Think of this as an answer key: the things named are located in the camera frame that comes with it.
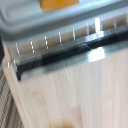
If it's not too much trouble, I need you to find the woven folding screen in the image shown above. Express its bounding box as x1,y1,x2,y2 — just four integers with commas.
0,66,25,128

